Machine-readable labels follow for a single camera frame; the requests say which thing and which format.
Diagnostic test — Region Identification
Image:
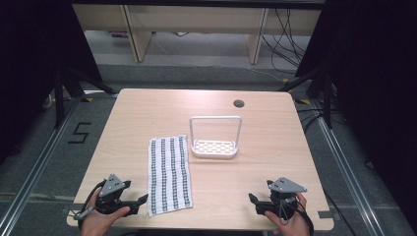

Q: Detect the aluminium floor rail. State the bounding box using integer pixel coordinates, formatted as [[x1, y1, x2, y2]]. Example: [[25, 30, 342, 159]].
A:
[[0, 96, 83, 236], [313, 97, 389, 236]]

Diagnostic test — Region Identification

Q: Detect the black curtain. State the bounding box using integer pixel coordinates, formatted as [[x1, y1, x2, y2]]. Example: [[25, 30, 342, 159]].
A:
[[0, 0, 103, 166], [294, 0, 417, 227]]

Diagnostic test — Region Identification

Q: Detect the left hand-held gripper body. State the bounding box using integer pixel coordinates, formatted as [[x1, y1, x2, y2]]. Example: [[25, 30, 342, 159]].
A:
[[94, 173, 134, 216]]

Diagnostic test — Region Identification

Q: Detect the black floor cable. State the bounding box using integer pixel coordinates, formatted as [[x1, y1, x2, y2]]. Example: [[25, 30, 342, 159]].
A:
[[322, 186, 359, 236]]

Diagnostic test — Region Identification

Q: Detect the bundle of black cables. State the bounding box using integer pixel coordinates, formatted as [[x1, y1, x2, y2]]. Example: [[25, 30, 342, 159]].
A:
[[261, 7, 311, 73]]

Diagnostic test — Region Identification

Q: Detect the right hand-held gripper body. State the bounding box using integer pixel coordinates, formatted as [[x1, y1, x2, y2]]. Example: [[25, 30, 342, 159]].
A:
[[267, 176, 309, 218]]

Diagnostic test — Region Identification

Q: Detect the striped white grey cloth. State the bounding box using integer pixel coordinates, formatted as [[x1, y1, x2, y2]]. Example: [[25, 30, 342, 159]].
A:
[[147, 134, 194, 217]]

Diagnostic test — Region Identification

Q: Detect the thin white floor cable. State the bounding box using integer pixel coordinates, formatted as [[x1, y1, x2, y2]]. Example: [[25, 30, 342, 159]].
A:
[[152, 34, 287, 84]]

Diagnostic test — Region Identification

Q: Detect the black metal stand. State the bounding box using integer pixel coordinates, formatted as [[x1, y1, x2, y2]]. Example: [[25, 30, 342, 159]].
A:
[[277, 67, 334, 130], [53, 66, 118, 130]]

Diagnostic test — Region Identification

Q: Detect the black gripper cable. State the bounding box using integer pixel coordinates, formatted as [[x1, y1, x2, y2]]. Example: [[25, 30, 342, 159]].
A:
[[73, 182, 107, 230], [278, 196, 315, 236]]

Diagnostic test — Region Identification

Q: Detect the person's right hand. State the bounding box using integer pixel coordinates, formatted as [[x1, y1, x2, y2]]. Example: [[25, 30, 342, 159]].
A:
[[264, 192, 311, 236]]

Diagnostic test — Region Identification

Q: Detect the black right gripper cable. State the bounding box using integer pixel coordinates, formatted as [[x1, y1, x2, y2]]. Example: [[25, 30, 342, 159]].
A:
[[278, 196, 315, 236]]

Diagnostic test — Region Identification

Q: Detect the white plastic rack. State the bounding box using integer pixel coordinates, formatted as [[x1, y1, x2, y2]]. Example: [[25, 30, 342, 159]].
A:
[[188, 115, 243, 160]]

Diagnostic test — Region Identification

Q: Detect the beige wooden desk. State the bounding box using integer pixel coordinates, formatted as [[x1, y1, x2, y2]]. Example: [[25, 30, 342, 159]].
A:
[[71, 3, 323, 66]]

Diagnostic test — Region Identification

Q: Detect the person's left hand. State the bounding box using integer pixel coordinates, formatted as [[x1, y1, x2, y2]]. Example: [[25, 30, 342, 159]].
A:
[[80, 189, 132, 236]]

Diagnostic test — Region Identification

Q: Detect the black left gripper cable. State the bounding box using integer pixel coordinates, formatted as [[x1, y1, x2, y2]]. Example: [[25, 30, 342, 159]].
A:
[[73, 182, 107, 230]]

